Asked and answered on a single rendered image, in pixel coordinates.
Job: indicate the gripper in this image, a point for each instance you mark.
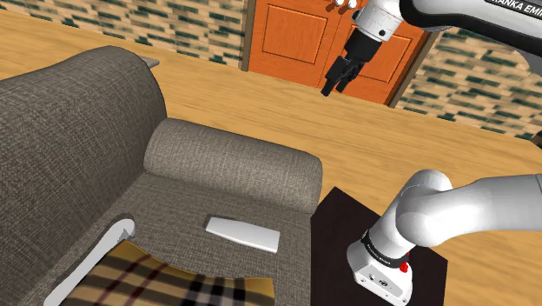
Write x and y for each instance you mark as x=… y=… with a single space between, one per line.
x=362 y=45

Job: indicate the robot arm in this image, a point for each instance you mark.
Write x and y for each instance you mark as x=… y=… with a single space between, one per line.
x=465 y=207

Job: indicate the orange double door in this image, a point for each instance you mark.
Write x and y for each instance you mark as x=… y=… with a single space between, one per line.
x=296 y=38

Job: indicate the white remote control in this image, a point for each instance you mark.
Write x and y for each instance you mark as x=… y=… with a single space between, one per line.
x=243 y=234

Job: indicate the grey fabric sofa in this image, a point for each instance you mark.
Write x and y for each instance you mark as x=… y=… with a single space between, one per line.
x=84 y=148

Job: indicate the yellow plaid cushion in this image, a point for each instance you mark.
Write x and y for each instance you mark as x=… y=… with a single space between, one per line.
x=169 y=284

